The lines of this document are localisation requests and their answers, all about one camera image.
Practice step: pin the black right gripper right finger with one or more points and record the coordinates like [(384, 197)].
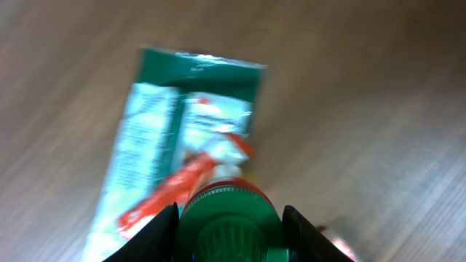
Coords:
[(306, 243)]

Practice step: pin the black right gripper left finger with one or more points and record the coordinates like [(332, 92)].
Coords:
[(154, 242)]

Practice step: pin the small red snack packet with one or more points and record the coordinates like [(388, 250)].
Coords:
[(340, 243)]

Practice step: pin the red Nescafe coffee stick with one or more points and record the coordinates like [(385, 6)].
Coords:
[(225, 149)]

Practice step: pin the red sauce bottle green cap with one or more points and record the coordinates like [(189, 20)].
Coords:
[(230, 219)]

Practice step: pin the green 3M gloves pack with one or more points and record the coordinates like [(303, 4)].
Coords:
[(177, 102)]

